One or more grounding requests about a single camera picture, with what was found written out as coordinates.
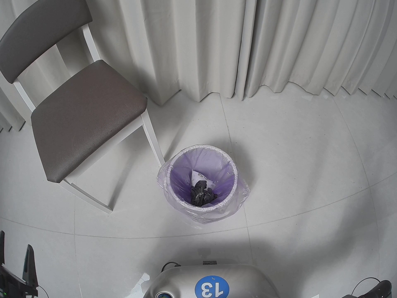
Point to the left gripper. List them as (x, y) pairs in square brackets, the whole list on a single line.
[(14, 282)]

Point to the purple plastic bag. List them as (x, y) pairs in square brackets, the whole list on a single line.
[(180, 178)]

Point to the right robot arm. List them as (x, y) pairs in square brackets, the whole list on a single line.
[(380, 289)]

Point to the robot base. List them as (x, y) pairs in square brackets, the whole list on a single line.
[(186, 281)]

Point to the white trash bin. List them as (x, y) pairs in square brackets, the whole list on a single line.
[(207, 209)]

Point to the crumpled black plastic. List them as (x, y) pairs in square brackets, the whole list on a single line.
[(203, 194)]

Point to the grey padded white chair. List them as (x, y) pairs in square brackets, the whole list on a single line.
[(86, 104)]

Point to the white printed paper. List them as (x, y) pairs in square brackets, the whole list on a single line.
[(204, 177)]

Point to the white curtain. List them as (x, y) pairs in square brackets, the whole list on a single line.
[(310, 26), (155, 26)]

